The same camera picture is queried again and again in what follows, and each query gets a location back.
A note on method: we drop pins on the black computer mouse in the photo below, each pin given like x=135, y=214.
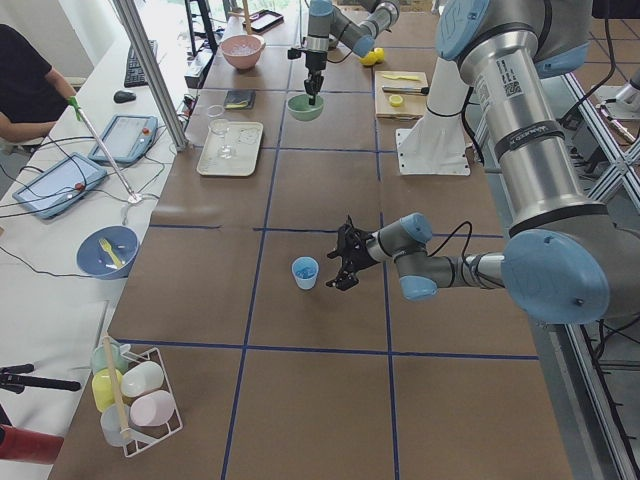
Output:
x=124, y=96

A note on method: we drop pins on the wooden cutting board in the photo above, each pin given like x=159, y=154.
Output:
x=400, y=94

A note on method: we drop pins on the black camera tripod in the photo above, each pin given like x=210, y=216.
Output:
x=18, y=377

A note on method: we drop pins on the half lemon slice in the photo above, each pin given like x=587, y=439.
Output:
x=396, y=100

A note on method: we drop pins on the aluminium frame post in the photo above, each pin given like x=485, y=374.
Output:
x=133, y=26

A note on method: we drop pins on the cream bear serving tray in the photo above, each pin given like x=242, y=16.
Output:
x=246, y=139

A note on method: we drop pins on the far blue teach pendant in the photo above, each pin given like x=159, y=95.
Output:
x=129, y=137

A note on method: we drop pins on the clear wine glass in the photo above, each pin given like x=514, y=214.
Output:
x=219, y=128

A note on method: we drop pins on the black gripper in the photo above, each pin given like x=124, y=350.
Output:
x=315, y=62
x=361, y=254

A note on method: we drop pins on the blue teach pendant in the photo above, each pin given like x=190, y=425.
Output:
x=59, y=187
x=129, y=137

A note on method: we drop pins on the light blue plastic cup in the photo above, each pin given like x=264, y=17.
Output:
x=305, y=271

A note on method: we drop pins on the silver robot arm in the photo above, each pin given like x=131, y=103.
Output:
x=566, y=261
x=326, y=21

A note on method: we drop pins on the pink bowl of ice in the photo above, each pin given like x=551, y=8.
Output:
x=243, y=51

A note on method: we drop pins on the white wire cup rack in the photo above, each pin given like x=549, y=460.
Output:
x=133, y=394

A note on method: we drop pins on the red fire extinguisher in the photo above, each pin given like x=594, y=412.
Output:
x=29, y=446

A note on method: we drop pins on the near blue teach pendant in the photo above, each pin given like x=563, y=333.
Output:
x=59, y=187

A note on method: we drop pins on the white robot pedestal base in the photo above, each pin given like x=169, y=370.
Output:
x=436, y=144

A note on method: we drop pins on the blue bowl on desk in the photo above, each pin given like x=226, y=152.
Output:
x=109, y=253

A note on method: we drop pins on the grey folded cloth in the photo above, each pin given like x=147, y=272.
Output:
x=239, y=99

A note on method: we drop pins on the yellow lemon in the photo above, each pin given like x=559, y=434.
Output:
x=375, y=56

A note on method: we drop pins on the green ceramic bowl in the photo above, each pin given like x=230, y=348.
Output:
x=299, y=108

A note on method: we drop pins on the yellow plastic knife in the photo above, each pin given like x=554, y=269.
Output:
x=401, y=77

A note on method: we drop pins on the seated person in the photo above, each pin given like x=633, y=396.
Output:
x=33, y=93

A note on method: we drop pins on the black keyboard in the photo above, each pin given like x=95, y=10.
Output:
x=134, y=73

